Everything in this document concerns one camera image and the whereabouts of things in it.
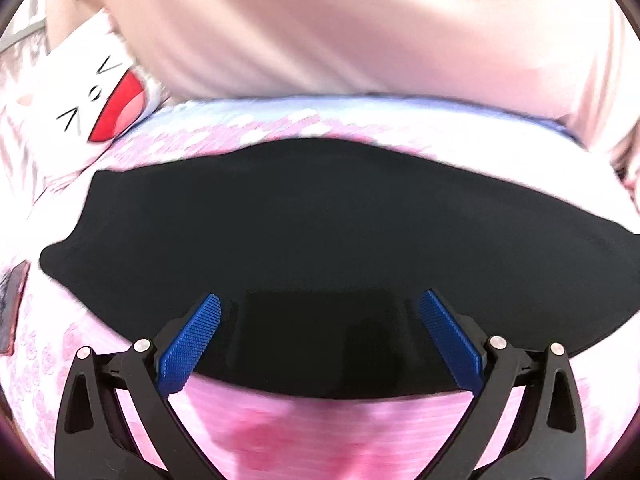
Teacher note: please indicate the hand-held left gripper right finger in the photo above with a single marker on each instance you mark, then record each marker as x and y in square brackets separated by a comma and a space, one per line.
[452, 342]

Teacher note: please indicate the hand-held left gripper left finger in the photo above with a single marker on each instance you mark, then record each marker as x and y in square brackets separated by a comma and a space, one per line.
[190, 342]

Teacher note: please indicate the beige sheet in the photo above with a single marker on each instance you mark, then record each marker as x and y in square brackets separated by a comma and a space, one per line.
[350, 25]

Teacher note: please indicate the pink floral blanket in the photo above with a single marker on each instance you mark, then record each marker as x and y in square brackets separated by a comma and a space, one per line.
[300, 435]

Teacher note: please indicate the dark phone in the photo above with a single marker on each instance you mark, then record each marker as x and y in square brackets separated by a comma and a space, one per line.
[12, 310]

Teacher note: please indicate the white cat face pillow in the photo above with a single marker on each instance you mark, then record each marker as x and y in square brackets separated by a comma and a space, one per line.
[75, 90]

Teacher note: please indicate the black pants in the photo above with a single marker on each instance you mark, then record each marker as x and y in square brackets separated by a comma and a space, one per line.
[320, 235]

